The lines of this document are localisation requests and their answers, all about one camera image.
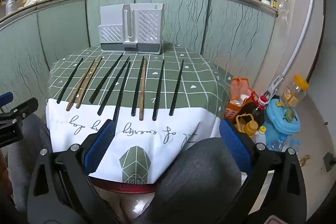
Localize yellow oil bottle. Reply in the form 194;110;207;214
235;114;260;138

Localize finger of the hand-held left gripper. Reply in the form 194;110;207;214
0;92;13;109
0;98;39;123

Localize clear plastic bottle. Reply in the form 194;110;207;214
255;126;300;152

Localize brown wooden chopstick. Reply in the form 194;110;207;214
66;59;95;111
139;59;147;121
76;57;103;109

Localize blue plastic container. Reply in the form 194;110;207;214
262;98;301;140

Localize red round table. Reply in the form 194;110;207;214
89;177;158;194

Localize group of black chopsticks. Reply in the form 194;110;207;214
56;53;184;123

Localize person's right leg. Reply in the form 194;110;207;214
136;137;243;224

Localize green checked tablecloth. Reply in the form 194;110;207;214
46;40;231;185

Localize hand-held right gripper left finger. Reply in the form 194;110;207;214
28;119;124;224

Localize white slotted utensil holder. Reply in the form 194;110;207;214
98;3;164;54

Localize red-capped soy sauce bottle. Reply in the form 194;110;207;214
243;91;267;132

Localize white pipe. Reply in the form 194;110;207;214
282;0;315;77

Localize orange plastic bag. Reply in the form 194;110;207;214
224;78;250;119

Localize white clip tongs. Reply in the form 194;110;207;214
264;74;285;98

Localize jar with yellow lid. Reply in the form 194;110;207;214
282;75;310;107

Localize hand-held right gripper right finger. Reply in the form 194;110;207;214
219;118;307;224

